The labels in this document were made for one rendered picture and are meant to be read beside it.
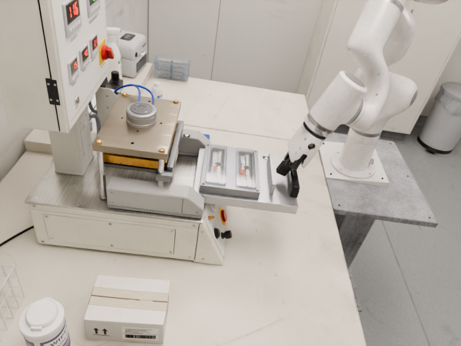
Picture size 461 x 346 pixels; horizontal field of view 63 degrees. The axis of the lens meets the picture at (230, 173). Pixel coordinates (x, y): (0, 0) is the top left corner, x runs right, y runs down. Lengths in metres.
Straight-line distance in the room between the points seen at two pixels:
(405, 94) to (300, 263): 0.68
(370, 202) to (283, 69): 2.25
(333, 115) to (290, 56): 2.60
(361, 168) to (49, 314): 1.23
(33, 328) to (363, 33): 0.98
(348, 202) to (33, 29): 1.16
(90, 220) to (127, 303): 0.26
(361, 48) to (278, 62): 2.58
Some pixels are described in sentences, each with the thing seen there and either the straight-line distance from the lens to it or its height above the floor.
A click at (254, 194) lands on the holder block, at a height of 0.99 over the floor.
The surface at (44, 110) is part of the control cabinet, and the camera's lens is 0.91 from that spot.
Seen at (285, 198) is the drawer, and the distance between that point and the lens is 1.07.
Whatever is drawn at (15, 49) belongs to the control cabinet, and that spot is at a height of 1.33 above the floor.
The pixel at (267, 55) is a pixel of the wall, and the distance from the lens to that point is 3.54.
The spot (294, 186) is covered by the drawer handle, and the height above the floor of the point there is 1.01.
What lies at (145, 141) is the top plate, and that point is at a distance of 0.96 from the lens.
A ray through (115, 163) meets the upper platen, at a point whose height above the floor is 1.04.
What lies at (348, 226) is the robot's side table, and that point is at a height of 0.47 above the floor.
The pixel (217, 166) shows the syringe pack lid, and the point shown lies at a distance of 1.07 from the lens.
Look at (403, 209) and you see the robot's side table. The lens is 1.60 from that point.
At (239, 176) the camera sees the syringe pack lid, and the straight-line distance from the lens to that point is 1.05.
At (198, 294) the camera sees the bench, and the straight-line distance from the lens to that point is 1.08.
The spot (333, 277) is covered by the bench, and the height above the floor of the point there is 0.75.
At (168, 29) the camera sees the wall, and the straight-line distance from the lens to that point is 3.53.
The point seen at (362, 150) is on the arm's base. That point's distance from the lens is 1.57.
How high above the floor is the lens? 1.66
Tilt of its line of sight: 38 degrees down
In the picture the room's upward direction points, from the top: 11 degrees clockwise
